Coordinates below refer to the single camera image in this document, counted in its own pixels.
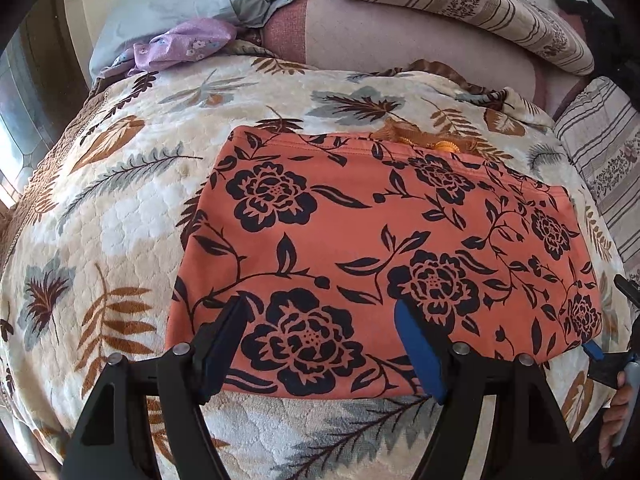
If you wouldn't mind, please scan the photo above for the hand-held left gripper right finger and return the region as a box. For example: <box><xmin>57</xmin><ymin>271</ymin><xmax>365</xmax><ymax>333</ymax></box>
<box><xmin>393</xmin><ymin>299</ymin><xmax>583</xmax><ymax>480</ymax></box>

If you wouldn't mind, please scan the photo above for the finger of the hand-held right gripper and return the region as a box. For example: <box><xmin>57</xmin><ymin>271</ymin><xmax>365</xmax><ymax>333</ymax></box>
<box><xmin>582</xmin><ymin>342</ymin><xmax>626</xmax><ymax>387</ymax></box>
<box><xmin>614</xmin><ymin>275</ymin><xmax>640</xmax><ymax>311</ymax></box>

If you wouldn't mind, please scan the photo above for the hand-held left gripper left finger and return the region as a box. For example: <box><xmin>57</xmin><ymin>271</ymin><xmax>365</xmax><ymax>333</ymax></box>
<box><xmin>60</xmin><ymin>294</ymin><xmax>249</xmax><ymax>480</ymax></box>

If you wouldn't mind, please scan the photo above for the orange floral blouse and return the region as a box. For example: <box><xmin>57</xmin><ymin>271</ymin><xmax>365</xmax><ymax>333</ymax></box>
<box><xmin>170</xmin><ymin>122</ymin><xmax>603</xmax><ymax>398</ymax></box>

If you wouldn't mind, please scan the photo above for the dark clothes pile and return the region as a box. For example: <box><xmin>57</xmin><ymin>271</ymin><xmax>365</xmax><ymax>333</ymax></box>
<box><xmin>552</xmin><ymin>0</ymin><xmax>640</xmax><ymax>86</ymax></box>

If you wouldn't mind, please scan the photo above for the person's right hand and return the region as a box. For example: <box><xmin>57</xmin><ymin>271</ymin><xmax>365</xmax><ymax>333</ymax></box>
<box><xmin>600</xmin><ymin>372</ymin><xmax>633</xmax><ymax>468</ymax></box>

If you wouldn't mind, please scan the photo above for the striped floral pillow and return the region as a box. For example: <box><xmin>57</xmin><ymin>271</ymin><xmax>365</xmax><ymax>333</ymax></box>
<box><xmin>320</xmin><ymin>0</ymin><xmax>596</xmax><ymax>77</ymax></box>
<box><xmin>552</xmin><ymin>76</ymin><xmax>640</xmax><ymax>281</ymax></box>

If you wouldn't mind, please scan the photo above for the leaf print quilt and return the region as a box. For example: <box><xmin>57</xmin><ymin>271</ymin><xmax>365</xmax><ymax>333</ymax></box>
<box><xmin>0</xmin><ymin>55</ymin><xmax>640</xmax><ymax>480</ymax></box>

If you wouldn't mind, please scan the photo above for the pink padded headboard cushion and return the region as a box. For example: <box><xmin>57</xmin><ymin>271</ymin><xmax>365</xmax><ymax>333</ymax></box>
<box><xmin>535</xmin><ymin>0</ymin><xmax>601</xmax><ymax>121</ymax></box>

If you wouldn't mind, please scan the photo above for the purple floral cloth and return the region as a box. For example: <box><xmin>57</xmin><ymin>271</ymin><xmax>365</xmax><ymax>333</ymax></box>
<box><xmin>132</xmin><ymin>16</ymin><xmax>237</xmax><ymax>77</ymax></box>

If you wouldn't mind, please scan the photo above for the pink padded bolster cushion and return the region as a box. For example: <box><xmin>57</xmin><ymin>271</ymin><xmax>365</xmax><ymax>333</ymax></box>
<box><xmin>260</xmin><ymin>0</ymin><xmax>546</xmax><ymax>106</ymax></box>

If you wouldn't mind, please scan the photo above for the light blue pillow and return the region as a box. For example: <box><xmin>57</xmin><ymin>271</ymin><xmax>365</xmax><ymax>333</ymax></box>
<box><xmin>90</xmin><ymin>0</ymin><xmax>241</xmax><ymax>81</ymax></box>

